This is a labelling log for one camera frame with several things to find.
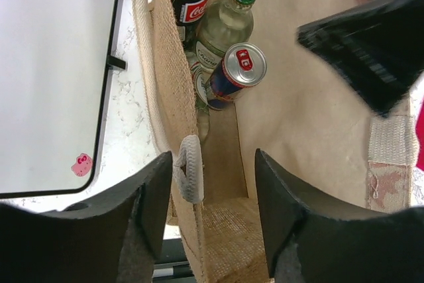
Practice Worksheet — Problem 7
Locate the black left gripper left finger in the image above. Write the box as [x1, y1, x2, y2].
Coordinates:
[1, 152, 173, 282]

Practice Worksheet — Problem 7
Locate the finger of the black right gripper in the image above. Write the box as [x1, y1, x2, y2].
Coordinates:
[297, 0, 423, 117]

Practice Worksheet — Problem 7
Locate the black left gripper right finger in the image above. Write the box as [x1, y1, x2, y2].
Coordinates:
[254, 150, 423, 282]

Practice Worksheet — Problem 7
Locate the tan canvas tote bag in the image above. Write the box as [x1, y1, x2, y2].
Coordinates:
[132, 0, 418, 282]

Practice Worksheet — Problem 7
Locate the Red Bull can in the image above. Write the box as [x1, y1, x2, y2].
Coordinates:
[205, 42, 267, 111]

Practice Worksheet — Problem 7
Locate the clear glass bottle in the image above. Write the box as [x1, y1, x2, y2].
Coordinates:
[184, 51, 210, 142]
[194, 0, 256, 73]

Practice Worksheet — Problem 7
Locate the red plastic clipboard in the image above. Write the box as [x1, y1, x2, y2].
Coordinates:
[411, 98, 423, 206]

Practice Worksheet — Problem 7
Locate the white whiteboard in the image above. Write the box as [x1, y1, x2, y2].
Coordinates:
[1, 0, 126, 199]

